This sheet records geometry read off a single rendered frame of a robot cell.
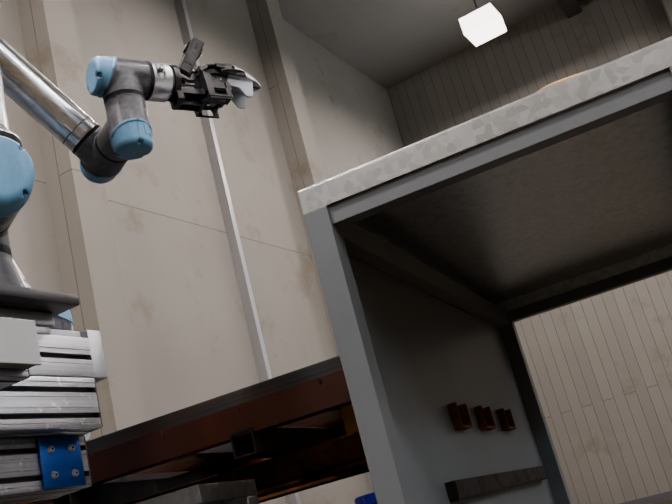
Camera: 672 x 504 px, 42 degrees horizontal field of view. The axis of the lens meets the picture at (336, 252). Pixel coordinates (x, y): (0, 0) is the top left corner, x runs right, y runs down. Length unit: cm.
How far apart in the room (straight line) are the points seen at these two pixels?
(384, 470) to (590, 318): 1054
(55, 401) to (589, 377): 1046
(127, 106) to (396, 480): 83
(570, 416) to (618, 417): 60
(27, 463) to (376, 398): 59
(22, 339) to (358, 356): 49
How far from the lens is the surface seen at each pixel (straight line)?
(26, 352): 136
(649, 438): 1157
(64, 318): 222
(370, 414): 127
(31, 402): 151
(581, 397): 1174
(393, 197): 131
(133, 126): 164
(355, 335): 129
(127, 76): 169
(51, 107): 176
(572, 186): 174
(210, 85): 176
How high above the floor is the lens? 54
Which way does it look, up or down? 17 degrees up
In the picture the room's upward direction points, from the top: 15 degrees counter-clockwise
